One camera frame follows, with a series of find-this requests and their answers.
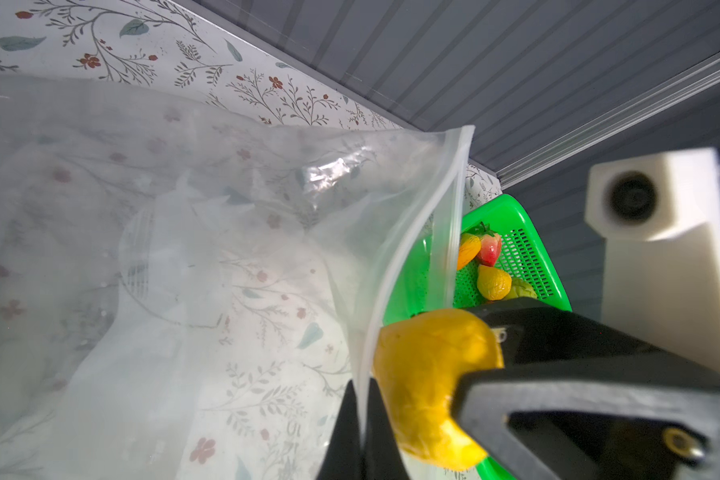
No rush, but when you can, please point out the yellow green toy pear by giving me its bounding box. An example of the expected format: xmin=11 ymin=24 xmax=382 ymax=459
xmin=504 ymin=277 xmax=538 ymax=300

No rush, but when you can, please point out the clear zip top bag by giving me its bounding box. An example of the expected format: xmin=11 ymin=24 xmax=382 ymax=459
xmin=0 ymin=75 xmax=473 ymax=479

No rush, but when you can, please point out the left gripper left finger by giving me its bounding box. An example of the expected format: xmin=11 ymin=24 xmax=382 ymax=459
xmin=316 ymin=380 xmax=363 ymax=480

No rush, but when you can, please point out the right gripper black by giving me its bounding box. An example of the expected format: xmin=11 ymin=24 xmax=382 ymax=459
xmin=452 ymin=298 xmax=720 ymax=479

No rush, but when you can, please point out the green plastic basket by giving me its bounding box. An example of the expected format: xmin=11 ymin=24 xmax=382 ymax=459
xmin=383 ymin=194 xmax=571 ymax=479

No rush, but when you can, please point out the red toy apple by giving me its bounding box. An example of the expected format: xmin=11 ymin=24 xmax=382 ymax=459
xmin=477 ymin=223 xmax=503 ymax=267

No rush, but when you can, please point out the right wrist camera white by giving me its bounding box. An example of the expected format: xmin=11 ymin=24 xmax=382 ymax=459
xmin=585 ymin=148 xmax=720 ymax=373

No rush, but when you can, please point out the yellow toy lemon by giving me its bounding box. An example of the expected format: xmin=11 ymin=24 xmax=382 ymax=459
xmin=476 ymin=265 xmax=512 ymax=301

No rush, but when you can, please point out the yellow toy fruit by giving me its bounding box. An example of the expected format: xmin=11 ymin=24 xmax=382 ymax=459
xmin=372 ymin=309 xmax=504 ymax=471

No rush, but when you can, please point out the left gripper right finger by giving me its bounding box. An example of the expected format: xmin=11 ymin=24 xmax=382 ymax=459
xmin=364 ymin=393 xmax=410 ymax=480

